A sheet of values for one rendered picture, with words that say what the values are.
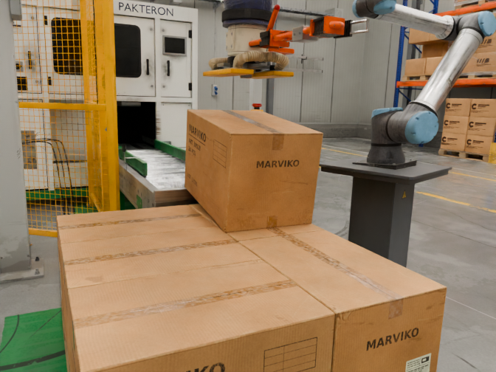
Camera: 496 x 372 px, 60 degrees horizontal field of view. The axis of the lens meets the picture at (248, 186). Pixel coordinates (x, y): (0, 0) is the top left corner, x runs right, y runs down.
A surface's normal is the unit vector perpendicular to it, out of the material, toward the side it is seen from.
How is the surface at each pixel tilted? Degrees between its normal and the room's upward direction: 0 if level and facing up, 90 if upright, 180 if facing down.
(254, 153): 97
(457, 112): 93
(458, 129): 93
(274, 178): 97
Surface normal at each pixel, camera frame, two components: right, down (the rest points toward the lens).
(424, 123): 0.34, 0.22
